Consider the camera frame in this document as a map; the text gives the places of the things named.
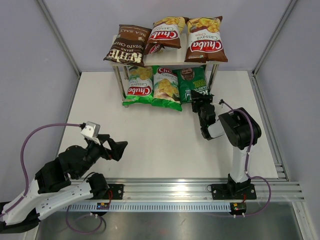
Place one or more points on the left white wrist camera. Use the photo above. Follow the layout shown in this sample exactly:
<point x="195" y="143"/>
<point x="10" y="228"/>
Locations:
<point x="90" y="131"/>

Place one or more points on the white slotted cable duct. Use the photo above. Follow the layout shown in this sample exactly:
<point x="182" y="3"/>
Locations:
<point x="150" y="207"/>

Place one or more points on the brown Kettle potato chips bag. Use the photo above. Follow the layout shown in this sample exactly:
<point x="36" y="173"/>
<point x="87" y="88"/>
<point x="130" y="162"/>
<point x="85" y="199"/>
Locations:
<point x="129" y="45"/>

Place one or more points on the brown Chuba bag text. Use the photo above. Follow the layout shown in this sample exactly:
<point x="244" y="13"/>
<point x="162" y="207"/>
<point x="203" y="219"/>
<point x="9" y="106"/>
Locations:
<point x="165" y="35"/>

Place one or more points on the aluminium mounting rail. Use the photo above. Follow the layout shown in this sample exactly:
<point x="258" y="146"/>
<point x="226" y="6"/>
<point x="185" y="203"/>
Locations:
<point x="192" y="191"/>

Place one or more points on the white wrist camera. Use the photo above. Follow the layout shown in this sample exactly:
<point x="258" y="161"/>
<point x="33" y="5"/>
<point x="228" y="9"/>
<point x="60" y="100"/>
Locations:
<point x="90" y="131"/>
<point x="218" y="105"/>

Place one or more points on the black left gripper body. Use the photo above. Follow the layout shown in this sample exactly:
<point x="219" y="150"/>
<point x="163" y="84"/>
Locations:
<point x="99" y="150"/>

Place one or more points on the green Real hand cooked bag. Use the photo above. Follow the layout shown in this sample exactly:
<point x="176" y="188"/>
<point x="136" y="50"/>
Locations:
<point x="192" y="78"/>

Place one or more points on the white two-tier shelf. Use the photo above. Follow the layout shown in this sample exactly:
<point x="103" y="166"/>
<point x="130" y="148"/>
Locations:
<point x="174" y="59"/>

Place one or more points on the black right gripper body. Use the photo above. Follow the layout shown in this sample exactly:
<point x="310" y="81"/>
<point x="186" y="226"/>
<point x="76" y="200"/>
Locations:
<point x="197" y="107"/>

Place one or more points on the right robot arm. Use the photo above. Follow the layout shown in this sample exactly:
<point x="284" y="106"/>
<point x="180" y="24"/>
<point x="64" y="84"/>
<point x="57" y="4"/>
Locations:
<point x="242" y="132"/>

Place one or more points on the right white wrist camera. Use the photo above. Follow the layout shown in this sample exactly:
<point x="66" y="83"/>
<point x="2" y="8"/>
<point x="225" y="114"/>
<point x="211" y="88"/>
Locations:
<point x="218" y="105"/>

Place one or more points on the brown Chuba cassava chips bag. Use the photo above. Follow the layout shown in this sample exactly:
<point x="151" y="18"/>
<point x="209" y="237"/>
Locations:
<point x="204" y="42"/>

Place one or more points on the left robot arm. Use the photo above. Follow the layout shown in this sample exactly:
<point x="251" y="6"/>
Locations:
<point x="49" y="191"/>

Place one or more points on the green Chuba cassava chips bag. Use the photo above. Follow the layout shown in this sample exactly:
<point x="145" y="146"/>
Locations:
<point x="140" y="86"/>

